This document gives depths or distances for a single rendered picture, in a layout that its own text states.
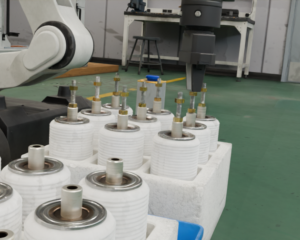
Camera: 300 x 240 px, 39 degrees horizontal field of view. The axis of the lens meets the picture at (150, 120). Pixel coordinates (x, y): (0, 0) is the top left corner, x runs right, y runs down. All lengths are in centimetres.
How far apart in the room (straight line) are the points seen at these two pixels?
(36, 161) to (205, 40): 46
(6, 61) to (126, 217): 95
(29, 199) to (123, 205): 13
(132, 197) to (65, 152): 39
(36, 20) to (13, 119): 31
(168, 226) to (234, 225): 50
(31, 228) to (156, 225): 23
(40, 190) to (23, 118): 70
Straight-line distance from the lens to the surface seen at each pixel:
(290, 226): 114
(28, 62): 129
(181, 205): 80
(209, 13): 90
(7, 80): 141
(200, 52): 89
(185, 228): 78
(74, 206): 45
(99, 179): 56
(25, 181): 57
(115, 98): 112
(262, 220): 115
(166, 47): 623
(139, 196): 53
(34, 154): 60
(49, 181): 57
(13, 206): 50
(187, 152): 81
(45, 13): 132
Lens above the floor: 44
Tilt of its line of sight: 11 degrees down
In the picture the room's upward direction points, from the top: 4 degrees clockwise
